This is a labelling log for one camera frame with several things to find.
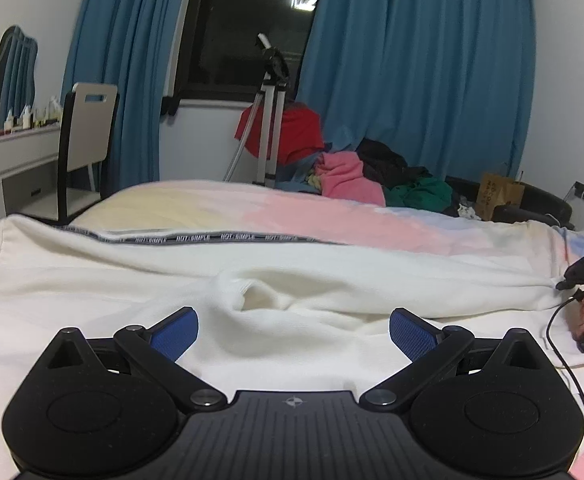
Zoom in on dark window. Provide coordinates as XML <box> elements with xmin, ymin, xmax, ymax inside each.
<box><xmin>174</xmin><ymin>0</ymin><xmax>329</xmax><ymax>107</ymax></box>

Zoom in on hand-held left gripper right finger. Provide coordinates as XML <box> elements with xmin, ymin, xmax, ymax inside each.
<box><xmin>358</xmin><ymin>307</ymin><xmax>544</xmax><ymax>413</ymax></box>

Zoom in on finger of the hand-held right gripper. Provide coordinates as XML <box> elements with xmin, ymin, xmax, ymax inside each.
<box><xmin>555</xmin><ymin>257</ymin><xmax>584</xmax><ymax>292</ymax></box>

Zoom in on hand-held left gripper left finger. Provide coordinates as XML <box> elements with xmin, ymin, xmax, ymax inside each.
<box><xmin>46</xmin><ymin>307</ymin><xmax>229</xmax><ymax>413</ymax></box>

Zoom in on green cloth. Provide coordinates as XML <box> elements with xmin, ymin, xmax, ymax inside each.
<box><xmin>384</xmin><ymin>175</ymin><xmax>454</xmax><ymax>212</ymax></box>

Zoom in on silver tripod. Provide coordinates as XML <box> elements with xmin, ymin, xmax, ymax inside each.
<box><xmin>222</xmin><ymin>32</ymin><xmax>293</xmax><ymax>188</ymax></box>

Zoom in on pink cloth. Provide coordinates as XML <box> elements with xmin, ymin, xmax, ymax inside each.
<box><xmin>316</xmin><ymin>152</ymin><xmax>387</xmax><ymax>207</ymax></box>

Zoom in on black clothes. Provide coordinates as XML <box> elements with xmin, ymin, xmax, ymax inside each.
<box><xmin>356</xmin><ymin>138</ymin><xmax>431</xmax><ymax>187</ymax></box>

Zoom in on pastel bed blanket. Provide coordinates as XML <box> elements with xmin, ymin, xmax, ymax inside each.
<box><xmin>69</xmin><ymin>179</ymin><xmax>584</xmax><ymax>480</ymax></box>

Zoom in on row of small bottles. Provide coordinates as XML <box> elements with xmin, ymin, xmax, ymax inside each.
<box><xmin>0</xmin><ymin>87</ymin><xmax>63</xmax><ymax>145</ymax></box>

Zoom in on wavy framed mirror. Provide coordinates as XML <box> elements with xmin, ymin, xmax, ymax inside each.
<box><xmin>0</xmin><ymin>25</ymin><xmax>39</xmax><ymax>120</ymax></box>

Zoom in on white garment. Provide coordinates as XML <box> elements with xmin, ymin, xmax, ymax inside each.
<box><xmin>0</xmin><ymin>214</ymin><xmax>584</xmax><ymax>480</ymax></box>

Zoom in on brown paper bag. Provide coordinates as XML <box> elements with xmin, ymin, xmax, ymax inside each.
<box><xmin>476</xmin><ymin>172</ymin><xmax>526</xmax><ymax>222</ymax></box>

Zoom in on red cloth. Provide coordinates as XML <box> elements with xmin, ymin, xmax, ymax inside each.
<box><xmin>235</xmin><ymin>101</ymin><xmax>325</xmax><ymax>166</ymax></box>

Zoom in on white backed chair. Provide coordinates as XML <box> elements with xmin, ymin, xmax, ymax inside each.
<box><xmin>56</xmin><ymin>82</ymin><xmax>120</xmax><ymax>224</ymax></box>

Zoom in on white dressing table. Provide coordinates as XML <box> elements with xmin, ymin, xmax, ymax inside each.
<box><xmin>0</xmin><ymin>122</ymin><xmax>63</xmax><ymax>220</ymax></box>

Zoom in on black bench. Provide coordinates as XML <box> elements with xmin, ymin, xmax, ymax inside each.
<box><xmin>444</xmin><ymin>175</ymin><xmax>576</xmax><ymax>232</ymax></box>

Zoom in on blue curtain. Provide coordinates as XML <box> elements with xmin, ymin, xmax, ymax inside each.
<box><xmin>296</xmin><ymin>0</ymin><xmax>539</xmax><ymax>196</ymax></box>
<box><xmin>62</xmin><ymin>0</ymin><xmax>199</xmax><ymax>197</ymax></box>

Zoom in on black cable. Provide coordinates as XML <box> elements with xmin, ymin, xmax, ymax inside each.
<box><xmin>546</xmin><ymin>296</ymin><xmax>584</xmax><ymax>480</ymax></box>

